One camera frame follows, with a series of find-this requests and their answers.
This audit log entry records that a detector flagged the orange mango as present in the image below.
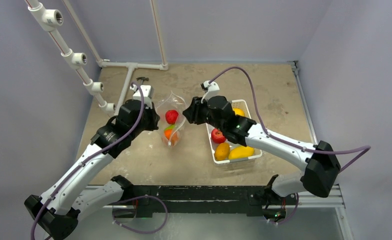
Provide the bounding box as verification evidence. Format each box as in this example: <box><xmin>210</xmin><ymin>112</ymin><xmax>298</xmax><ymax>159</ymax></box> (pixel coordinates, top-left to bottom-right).
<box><xmin>214</xmin><ymin>142</ymin><xmax>230</xmax><ymax>161</ymax></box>

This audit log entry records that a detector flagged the white plastic basket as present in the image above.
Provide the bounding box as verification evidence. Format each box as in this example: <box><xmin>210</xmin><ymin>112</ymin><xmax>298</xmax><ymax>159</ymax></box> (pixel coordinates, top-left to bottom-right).
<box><xmin>203</xmin><ymin>99</ymin><xmax>263</xmax><ymax>166</ymax></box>

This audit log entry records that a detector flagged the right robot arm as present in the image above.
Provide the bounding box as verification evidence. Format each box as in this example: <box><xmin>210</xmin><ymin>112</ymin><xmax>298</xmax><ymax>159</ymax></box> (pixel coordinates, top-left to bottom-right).
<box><xmin>182</xmin><ymin>96</ymin><xmax>341</xmax><ymax>204</ymax></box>

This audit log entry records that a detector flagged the aluminium rail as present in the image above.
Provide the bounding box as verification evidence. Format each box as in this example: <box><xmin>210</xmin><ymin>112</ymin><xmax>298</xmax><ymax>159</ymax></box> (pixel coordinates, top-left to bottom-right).
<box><xmin>288</xmin><ymin>60</ymin><xmax>354</xmax><ymax>240</ymax></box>

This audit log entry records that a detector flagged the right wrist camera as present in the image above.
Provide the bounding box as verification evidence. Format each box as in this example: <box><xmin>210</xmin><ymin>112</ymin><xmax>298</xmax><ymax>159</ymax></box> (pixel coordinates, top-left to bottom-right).
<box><xmin>201</xmin><ymin>80</ymin><xmax>220</xmax><ymax>102</ymax></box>

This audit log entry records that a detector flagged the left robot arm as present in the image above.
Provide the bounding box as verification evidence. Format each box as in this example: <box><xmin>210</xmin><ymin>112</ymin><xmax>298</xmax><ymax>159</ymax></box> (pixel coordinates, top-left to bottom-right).
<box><xmin>24</xmin><ymin>99</ymin><xmax>160</xmax><ymax>240</ymax></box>

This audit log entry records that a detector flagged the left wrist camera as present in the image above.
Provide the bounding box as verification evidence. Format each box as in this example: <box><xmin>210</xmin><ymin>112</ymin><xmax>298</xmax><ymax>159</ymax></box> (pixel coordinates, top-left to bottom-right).
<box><xmin>129</xmin><ymin>83</ymin><xmax>155</xmax><ymax>109</ymax></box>

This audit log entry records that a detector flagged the clear zip top bag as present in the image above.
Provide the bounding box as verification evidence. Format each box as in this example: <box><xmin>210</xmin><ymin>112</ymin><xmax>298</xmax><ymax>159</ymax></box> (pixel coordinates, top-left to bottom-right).
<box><xmin>155</xmin><ymin>91</ymin><xmax>188</xmax><ymax>148</ymax></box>

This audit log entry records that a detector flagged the yellow mango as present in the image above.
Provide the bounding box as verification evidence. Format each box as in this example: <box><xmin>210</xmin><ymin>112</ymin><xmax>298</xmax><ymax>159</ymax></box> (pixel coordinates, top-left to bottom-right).
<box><xmin>228</xmin><ymin>146</ymin><xmax>255</xmax><ymax>160</ymax></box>

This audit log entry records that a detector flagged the small black hammer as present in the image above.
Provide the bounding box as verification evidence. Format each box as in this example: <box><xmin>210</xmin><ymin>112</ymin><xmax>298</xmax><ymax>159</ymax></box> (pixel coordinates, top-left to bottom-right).
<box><xmin>136</xmin><ymin>76</ymin><xmax>149</xmax><ymax>85</ymax></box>

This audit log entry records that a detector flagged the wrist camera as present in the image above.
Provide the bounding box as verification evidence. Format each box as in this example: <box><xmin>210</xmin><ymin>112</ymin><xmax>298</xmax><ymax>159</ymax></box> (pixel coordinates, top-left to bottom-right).
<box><xmin>201</xmin><ymin>80</ymin><xmax>220</xmax><ymax>102</ymax></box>
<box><xmin>129</xmin><ymin>83</ymin><xmax>155</xmax><ymax>109</ymax></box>

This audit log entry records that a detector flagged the yellow pear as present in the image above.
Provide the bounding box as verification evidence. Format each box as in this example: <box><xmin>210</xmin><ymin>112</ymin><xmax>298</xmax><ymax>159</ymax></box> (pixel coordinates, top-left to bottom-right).
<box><xmin>232</xmin><ymin>108</ymin><xmax>246</xmax><ymax>117</ymax></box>

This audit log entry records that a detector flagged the white pvc pipe frame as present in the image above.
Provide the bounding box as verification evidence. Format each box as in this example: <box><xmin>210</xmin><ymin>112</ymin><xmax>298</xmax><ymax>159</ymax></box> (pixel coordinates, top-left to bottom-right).
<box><xmin>24</xmin><ymin>0</ymin><xmax>169</xmax><ymax>117</ymax></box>

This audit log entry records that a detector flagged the black base bar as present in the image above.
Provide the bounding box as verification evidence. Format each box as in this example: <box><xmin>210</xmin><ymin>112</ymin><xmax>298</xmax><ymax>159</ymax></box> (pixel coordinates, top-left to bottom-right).
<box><xmin>111</xmin><ymin>175</ymin><xmax>298</xmax><ymax>220</ymax></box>

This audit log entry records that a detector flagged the orange fruit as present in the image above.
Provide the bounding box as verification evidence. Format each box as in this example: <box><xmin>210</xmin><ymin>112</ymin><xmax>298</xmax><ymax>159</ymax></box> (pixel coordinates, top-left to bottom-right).
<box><xmin>164</xmin><ymin>128</ymin><xmax>180</xmax><ymax>146</ymax></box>

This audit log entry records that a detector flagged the green pear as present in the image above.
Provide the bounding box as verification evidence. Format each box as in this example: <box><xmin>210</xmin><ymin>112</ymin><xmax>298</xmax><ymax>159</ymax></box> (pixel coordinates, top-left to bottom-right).
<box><xmin>164</xmin><ymin>124</ymin><xmax>175</xmax><ymax>131</ymax></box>

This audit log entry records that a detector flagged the red dark apple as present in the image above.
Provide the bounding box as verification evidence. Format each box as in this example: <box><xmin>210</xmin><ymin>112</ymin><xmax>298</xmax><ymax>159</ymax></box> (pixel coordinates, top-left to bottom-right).
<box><xmin>165</xmin><ymin>109</ymin><xmax>179</xmax><ymax>125</ymax></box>

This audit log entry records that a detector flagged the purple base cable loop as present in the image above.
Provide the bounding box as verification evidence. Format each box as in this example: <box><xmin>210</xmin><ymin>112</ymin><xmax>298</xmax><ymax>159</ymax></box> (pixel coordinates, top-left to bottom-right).
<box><xmin>111</xmin><ymin>195</ymin><xmax>169</xmax><ymax>235</ymax></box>

